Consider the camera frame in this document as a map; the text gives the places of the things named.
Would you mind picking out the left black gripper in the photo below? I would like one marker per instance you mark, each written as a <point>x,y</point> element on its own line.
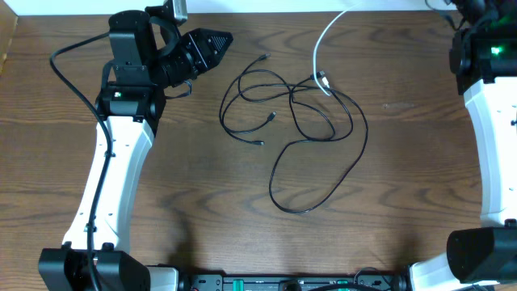
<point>195,50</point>

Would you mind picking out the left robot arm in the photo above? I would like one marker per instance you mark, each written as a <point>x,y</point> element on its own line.
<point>149,56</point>

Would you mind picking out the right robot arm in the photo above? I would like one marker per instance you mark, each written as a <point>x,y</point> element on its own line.
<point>483,59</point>

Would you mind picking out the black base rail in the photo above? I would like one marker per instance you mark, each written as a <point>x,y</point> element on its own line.
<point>368,279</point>

